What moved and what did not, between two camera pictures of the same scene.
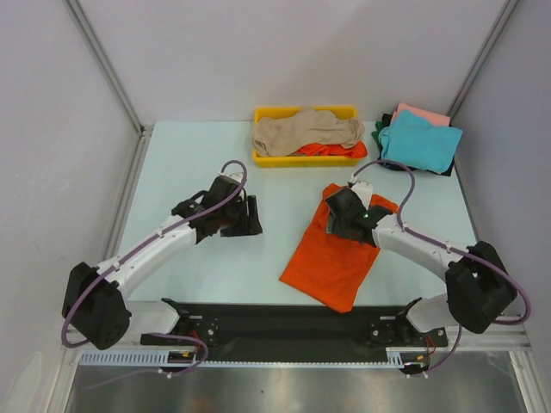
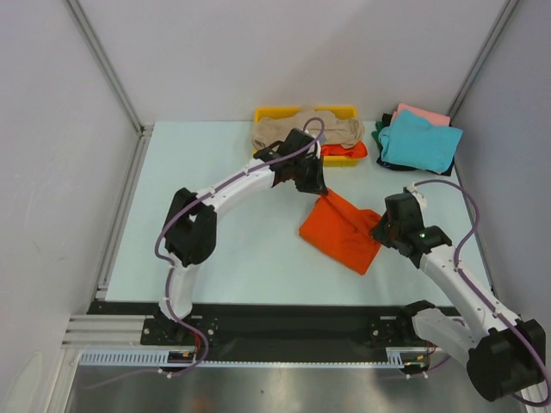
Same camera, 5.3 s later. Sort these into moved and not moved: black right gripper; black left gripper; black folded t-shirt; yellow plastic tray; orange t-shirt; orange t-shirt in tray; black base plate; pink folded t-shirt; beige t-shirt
Moved: black right gripper; orange t-shirt; black left gripper
Not moved: black folded t-shirt; pink folded t-shirt; beige t-shirt; orange t-shirt in tray; yellow plastic tray; black base plate
